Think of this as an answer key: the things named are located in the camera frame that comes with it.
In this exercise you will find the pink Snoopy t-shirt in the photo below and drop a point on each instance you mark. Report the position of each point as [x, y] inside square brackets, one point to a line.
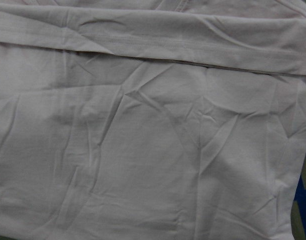
[151, 119]

